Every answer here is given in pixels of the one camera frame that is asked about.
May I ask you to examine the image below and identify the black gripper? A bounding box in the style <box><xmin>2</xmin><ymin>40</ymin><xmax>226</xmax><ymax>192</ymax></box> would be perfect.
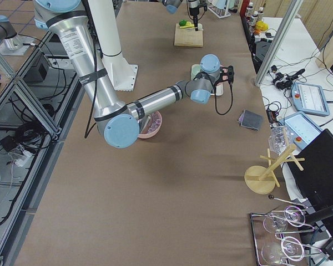
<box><xmin>187</xmin><ymin>0</ymin><xmax>207</xmax><ymax>31</ymax></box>
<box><xmin>215</xmin><ymin>65</ymin><xmax>234</xmax><ymax>85</ymax></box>

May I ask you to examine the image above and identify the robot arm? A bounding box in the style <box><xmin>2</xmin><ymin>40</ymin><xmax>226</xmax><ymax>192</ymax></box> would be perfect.
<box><xmin>34</xmin><ymin>1</ymin><xmax>234</xmax><ymax>148</ymax></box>
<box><xmin>160</xmin><ymin>0</ymin><xmax>208</xmax><ymax>31</ymax></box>

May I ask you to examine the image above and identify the second grey robot base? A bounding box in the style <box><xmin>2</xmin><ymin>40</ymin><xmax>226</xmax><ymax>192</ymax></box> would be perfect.
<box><xmin>0</xmin><ymin>15</ymin><xmax>28</xmax><ymax>56</ymax></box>

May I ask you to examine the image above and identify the upper green bowl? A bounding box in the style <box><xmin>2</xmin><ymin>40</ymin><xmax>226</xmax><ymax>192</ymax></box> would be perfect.
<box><xmin>190</xmin><ymin>64</ymin><xmax>201</xmax><ymax>80</ymax></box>

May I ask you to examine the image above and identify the large pink bowl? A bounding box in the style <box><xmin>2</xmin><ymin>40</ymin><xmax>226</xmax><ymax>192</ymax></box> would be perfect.
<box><xmin>138</xmin><ymin>111</ymin><xmax>163</xmax><ymax>139</ymax></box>

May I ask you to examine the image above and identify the yellow plastic knife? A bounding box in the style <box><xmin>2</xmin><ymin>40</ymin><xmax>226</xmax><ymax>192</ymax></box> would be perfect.
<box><xmin>179</xmin><ymin>24</ymin><xmax>195</xmax><ymax>29</ymax></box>

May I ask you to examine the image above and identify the lime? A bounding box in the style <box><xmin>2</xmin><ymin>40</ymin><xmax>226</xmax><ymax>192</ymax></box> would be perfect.
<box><xmin>179</xmin><ymin>19</ymin><xmax>186</xmax><ymax>27</ymax></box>

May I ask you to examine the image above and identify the cream rabbit tray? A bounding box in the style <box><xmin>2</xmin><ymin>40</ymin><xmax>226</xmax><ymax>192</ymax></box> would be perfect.
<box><xmin>190</xmin><ymin>64</ymin><xmax>224</xmax><ymax>97</ymax></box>

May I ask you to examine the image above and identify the wooden cutting board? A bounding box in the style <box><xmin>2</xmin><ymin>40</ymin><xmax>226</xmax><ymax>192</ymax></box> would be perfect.
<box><xmin>174</xmin><ymin>23</ymin><xmax>204</xmax><ymax>48</ymax></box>

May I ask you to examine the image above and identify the grey folded cloth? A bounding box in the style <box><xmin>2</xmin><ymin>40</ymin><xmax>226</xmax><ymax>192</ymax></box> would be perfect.
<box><xmin>238</xmin><ymin>109</ymin><xmax>264</xmax><ymax>131</ymax></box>

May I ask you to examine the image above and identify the clear glass mug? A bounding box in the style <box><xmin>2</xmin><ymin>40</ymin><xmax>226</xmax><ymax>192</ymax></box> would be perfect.
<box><xmin>269</xmin><ymin>126</ymin><xmax>293</xmax><ymax>155</ymax></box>

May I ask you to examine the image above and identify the far blue teach pendant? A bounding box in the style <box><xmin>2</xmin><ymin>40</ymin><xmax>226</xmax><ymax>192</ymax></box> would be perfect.
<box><xmin>291</xmin><ymin>82</ymin><xmax>330</xmax><ymax>116</ymax></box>

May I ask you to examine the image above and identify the blue teach pendant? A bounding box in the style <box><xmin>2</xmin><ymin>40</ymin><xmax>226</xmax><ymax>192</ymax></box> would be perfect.
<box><xmin>284</xmin><ymin>111</ymin><xmax>323</xmax><ymax>150</ymax></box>
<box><xmin>291</xmin><ymin>82</ymin><xmax>330</xmax><ymax>116</ymax></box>

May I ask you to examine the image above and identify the near blue teach pendant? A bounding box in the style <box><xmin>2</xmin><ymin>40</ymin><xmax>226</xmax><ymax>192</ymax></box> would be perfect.
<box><xmin>284</xmin><ymin>111</ymin><xmax>323</xmax><ymax>150</ymax></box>

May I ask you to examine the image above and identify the wooden mug tree stand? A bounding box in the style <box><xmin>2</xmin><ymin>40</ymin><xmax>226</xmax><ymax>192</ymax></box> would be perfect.
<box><xmin>244</xmin><ymin>143</ymin><xmax>305</xmax><ymax>195</ymax></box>

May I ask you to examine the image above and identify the upper wine glass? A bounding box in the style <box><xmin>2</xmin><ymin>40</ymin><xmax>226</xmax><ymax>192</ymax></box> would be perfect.
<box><xmin>263</xmin><ymin>205</ymin><xmax>305</xmax><ymax>233</ymax></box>

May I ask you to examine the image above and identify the wine glass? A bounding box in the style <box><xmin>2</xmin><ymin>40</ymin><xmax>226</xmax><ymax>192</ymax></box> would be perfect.
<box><xmin>263</xmin><ymin>205</ymin><xmax>305</xmax><ymax>233</ymax></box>
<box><xmin>261</xmin><ymin>236</ymin><xmax>305</xmax><ymax>265</ymax></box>

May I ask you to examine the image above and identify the lower wine glass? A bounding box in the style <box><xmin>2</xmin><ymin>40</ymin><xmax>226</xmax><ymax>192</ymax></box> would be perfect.
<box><xmin>261</xmin><ymin>236</ymin><xmax>305</xmax><ymax>265</ymax></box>

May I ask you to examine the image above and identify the aluminium camera post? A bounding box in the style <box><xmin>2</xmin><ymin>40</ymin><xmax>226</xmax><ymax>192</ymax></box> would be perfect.
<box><xmin>254</xmin><ymin>0</ymin><xmax>303</xmax><ymax>87</ymax></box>

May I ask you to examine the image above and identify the black wire glass rack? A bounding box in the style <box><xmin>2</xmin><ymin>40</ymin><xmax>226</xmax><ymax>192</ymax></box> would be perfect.
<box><xmin>249</xmin><ymin>194</ymin><xmax>323</xmax><ymax>265</ymax></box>

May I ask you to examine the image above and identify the aluminium frame rail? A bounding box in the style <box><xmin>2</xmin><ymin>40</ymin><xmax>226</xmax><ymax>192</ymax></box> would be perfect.
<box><xmin>0</xmin><ymin>28</ymin><xmax>84</xmax><ymax>265</ymax></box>

